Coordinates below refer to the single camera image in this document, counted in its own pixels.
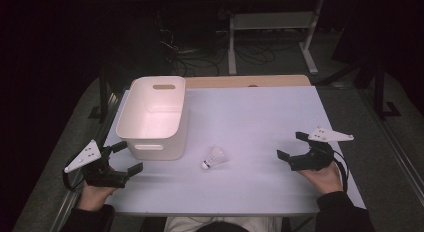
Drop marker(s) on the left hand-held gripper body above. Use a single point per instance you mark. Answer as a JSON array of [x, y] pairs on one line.
[[100, 173]]

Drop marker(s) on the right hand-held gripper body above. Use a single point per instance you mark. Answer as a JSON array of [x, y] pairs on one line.
[[316, 155]]

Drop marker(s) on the person's left hand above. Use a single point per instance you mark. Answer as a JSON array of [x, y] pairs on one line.
[[94, 196]]

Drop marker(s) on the person's right hand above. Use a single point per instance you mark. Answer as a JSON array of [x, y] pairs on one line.
[[322, 180]]

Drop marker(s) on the white plastic bin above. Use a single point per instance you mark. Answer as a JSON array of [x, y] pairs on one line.
[[151, 118]]

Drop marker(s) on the black metal stand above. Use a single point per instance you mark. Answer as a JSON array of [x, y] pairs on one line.
[[104, 92], [380, 92]]

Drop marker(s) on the white shuttlecock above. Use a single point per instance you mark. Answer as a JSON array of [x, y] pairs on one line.
[[215, 157]]

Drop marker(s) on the person's light clothing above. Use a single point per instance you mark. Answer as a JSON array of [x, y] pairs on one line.
[[260, 224]]

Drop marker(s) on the metal floor rail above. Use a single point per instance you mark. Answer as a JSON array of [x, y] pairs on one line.
[[68, 205], [393, 142]]

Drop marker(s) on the white metal desk frame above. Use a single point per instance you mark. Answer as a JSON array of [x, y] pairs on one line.
[[271, 21]]

